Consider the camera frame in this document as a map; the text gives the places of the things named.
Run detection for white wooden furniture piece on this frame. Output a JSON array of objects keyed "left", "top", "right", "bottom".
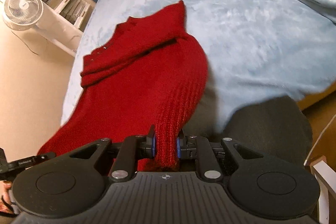
[{"left": 304, "top": 156, "right": 335, "bottom": 223}]

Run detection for white tower fan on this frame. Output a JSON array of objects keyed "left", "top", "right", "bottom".
[{"left": 1, "top": 0, "right": 81, "bottom": 57}]

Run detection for person's left hand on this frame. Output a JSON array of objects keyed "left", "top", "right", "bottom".
[{"left": 1, "top": 180, "right": 19, "bottom": 218}]

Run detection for black trousers of person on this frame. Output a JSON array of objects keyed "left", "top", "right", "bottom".
[{"left": 183, "top": 95, "right": 314, "bottom": 167}]

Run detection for wooden bed frame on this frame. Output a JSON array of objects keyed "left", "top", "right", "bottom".
[{"left": 297, "top": 83, "right": 336, "bottom": 110}]

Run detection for light blue fleece bed sheet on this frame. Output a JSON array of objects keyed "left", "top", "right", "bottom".
[{"left": 62, "top": 0, "right": 335, "bottom": 122}]

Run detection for red knit sweater dress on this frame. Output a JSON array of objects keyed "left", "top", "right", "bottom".
[{"left": 39, "top": 1, "right": 208, "bottom": 170}]

